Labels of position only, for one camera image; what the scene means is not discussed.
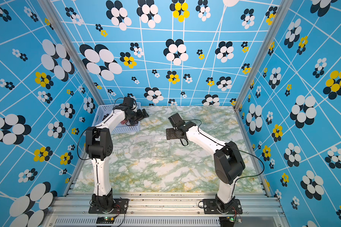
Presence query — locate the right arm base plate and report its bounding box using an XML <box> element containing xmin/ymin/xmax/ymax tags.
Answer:
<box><xmin>202</xmin><ymin>199</ymin><xmax>243</xmax><ymax>214</ymax></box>

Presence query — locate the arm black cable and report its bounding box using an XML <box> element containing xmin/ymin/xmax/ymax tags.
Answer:
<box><xmin>76</xmin><ymin>97</ymin><xmax>126</xmax><ymax>161</ymax></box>
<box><xmin>184</xmin><ymin>119</ymin><xmax>265</xmax><ymax>182</ymax></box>

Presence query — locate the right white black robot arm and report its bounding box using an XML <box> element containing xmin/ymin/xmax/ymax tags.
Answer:
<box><xmin>166</xmin><ymin>121</ymin><xmax>245</xmax><ymax>213</ymax></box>

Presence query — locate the aluminium front rail frame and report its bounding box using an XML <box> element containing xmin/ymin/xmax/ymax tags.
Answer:
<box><xmin>43</xmin><ymin>193</ymin><xmax>290</xmax><ymax>227</ymax></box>

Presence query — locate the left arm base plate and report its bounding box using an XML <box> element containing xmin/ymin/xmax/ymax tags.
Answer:
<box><xmin>88</xmin><ymin>198</ymin><xmax>130</xmax><ymax>214</ymax></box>

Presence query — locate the left green circuit board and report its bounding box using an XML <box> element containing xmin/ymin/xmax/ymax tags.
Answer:
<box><xmin>96</xmin><ymin>217</ymin><xmax>116</xmax><ymax>227</ymax></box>

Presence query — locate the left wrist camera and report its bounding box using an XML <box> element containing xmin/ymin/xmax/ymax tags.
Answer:
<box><xmin>122</xmin><ymin>97</ymin><xmax>137</xmax><ymax>109</ymax></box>

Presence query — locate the right green circuit board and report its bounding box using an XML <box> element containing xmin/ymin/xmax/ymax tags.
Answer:
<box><xmin>219</xmin><ymin>217</ymin><xmax>237</xmax><ymax>227</ymax></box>

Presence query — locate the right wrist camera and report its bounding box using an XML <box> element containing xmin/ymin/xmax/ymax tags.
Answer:
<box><xmin>168</xmin><ymin>113</ymin><xmax>185</xmax><ymax>129</ymax></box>

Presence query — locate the green circuit board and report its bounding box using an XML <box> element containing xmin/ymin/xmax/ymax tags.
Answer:
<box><xmin>96</xmin><ymin>217</ymin><xmax>116</xmax><ymax>227</ymax></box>
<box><xmin>219</xmin><ymin>217</ymin><xmax>237</xmax><ymax>227</ymax></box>

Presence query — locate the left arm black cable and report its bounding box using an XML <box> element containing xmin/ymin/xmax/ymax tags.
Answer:
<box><xmin>76</xmin><ymin>97</ymin><xmax>126</xmax><ymax>161</ymax></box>

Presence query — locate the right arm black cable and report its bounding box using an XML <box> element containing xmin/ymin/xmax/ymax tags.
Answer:
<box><xmin>184</xmin><ymin>119</ymin><xmax>265</xmax><ymax>182</ymax></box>

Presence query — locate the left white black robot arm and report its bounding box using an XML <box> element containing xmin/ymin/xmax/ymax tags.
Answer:
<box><xmin>85</xmin><ymin>104</ymin><xmax>149</xmax><ymax>213</ymax></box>

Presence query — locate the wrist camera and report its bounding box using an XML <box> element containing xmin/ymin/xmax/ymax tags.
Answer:
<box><xmin>122</xmin><ymin>97</ymin><xmax>137</xmax><ymax>109</ymax></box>
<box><xmin>168</xmin><ymin>113</ymin><xmax>185</xmax><ymax>129</ymax></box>

